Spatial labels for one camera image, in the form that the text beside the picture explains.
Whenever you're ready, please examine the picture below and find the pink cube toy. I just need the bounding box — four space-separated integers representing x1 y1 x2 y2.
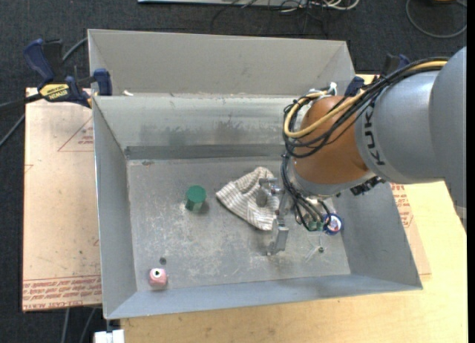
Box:
148 267 169 291

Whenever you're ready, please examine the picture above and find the small clear plastic piece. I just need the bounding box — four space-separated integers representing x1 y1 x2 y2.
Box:
304 239 328 263

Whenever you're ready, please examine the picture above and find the grey metal bin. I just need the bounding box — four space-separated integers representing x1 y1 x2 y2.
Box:
87 28 424 321

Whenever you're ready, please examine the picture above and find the brown cardboard board red print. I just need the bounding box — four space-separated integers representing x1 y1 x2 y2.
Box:
22 87 433 313

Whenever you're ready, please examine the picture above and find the blue and white round toy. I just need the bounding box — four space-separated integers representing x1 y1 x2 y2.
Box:
321 212 344 237

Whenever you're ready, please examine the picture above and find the green plastic cup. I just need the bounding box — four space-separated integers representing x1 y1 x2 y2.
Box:
184 184 208 214

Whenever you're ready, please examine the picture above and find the striped white cloth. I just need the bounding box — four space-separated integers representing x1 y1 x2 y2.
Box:
215 166 284 232

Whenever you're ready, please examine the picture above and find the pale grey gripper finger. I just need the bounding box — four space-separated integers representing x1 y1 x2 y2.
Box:
265 218 290 257
256 176 279 208

